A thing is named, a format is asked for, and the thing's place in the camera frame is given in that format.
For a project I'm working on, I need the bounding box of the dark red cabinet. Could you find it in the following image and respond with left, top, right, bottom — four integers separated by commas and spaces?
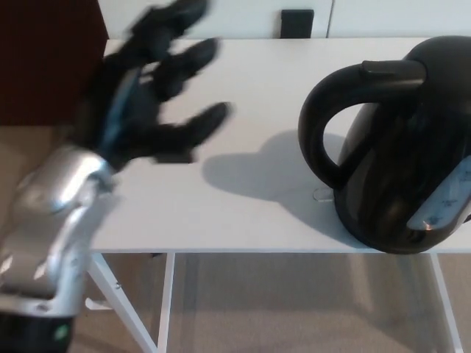
0, 0, 108, 128

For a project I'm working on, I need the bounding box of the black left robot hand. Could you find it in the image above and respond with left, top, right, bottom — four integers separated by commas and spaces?
73, 0, 234, 174

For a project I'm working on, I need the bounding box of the black electric kettle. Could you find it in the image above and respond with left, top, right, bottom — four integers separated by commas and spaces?
298, 35, 471, 254

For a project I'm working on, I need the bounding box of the black wall socket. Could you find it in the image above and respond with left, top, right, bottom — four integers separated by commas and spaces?
280, 10, 314, 39

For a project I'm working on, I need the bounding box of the white folding table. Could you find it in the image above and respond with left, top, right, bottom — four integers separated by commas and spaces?
83, 37, 471, 353

